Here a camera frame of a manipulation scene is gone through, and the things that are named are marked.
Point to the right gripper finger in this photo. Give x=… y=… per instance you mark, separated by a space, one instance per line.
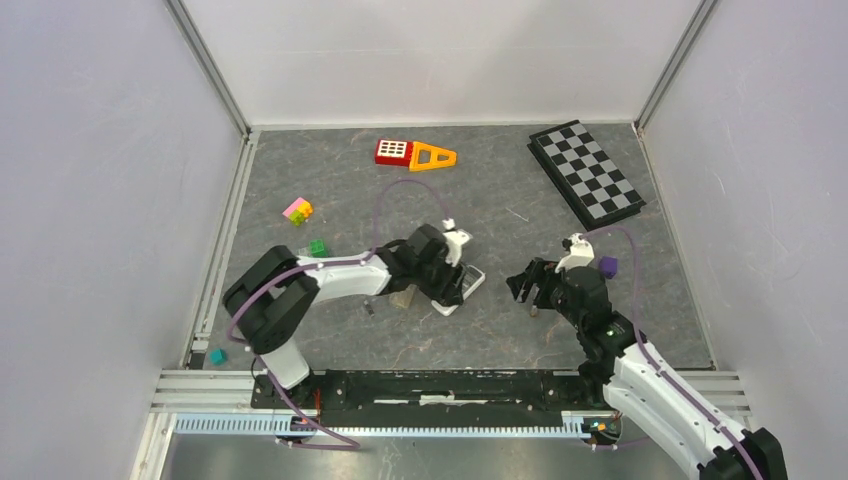
x=520 y=286
x=537 y=269

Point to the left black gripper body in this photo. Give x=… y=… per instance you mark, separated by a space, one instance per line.
x=437 y=280

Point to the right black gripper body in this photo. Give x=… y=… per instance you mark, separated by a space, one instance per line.
x=550 y=294

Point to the white remote control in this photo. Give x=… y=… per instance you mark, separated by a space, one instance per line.
x=473 y=279

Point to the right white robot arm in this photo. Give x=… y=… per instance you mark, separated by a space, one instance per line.
x=625 y=371

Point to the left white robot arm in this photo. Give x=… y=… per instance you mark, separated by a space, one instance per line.
x=268 y=302

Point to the purple cube block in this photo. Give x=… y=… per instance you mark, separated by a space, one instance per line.
x=608 y=266

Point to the black grey chessboard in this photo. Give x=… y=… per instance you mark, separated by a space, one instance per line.
x=584 y=174

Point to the orange triangular toy block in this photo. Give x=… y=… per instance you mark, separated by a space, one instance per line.
x=426 y=157

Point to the green blue grey blocks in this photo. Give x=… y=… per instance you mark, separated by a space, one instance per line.
x=314 y=249

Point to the red white window block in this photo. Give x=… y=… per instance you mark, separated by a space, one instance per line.
x=393 y=152

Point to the pink yellow green blocks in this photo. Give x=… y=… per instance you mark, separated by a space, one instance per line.
x=298 y=211

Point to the small teal cube block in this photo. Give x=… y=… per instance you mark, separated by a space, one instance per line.
x=217 y=357

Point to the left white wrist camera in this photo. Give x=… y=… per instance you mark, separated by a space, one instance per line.
x=456 y=239

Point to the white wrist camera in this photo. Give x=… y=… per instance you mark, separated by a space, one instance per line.
x=456 y=239
x=579 y=253

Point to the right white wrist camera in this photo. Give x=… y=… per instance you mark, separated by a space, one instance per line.
x=579 y=253

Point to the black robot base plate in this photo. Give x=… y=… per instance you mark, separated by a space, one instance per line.
x=448 y=398

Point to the white slotted cable duct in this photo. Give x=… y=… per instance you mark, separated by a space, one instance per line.
x=285 y=425

